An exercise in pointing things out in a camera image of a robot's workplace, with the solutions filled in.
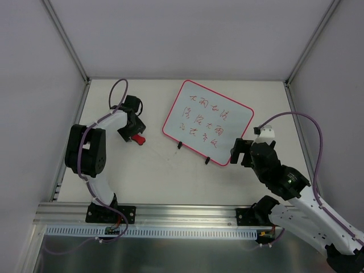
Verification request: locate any red whiteboard eraser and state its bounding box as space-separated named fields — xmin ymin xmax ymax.
xmin=131 ymin=134 xmax=146 ymax=146

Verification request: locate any pink framed whiteboard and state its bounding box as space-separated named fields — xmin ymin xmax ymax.
xmin=162 ymin=80 xmax=254 ymax=167

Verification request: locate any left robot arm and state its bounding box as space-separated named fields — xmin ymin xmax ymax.
xmin=65 ymin=95 xmax=146 ymax=222

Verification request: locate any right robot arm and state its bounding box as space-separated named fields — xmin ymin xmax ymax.
xmin=230 ymin=138 xmax=363 ymax=272

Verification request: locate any black whiteboard stand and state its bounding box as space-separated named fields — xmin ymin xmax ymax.
xmin=177 ymin=141 xmax=210 ymax=165

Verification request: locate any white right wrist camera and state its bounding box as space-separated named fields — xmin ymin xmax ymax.
xmin=254 ymin=125 xmax=275 ymax=144

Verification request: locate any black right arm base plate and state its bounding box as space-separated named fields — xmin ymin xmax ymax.
xmin=235 ymin=208 xmax=272 ymax=226

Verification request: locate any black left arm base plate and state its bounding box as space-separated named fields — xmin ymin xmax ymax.
xmin=85 ymin=203 xmax=137 ymax=224

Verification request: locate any white slotted cable duct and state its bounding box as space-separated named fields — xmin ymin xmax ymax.
xmin=45 ymin=225 xmax=258 ymax=240

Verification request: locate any aluminium right corner post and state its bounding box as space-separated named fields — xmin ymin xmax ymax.
xmin=284 ymin=0 xmax=342 ymax=86

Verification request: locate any aluminium corner post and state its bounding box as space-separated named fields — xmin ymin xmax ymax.
xmin=284 ymin=0 xmax=342 ymax=86
xmin=40 ymin=0 xmax=90 ymax=84

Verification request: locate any aluminium mounting rail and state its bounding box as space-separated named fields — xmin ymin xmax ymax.
xmin=32 ymin=201 xmax=288 ymax=228

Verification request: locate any aluminium left corner post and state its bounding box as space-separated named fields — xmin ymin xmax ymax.
xmin=40 ymin=0 xmax=90 ymax=84

